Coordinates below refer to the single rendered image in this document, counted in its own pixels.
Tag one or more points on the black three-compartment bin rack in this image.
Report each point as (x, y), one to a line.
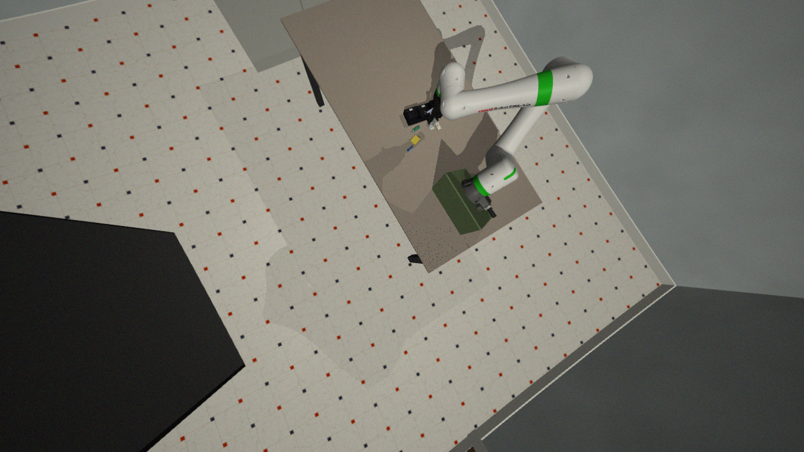
(416, 114)

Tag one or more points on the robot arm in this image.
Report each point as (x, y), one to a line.
(558, 85)

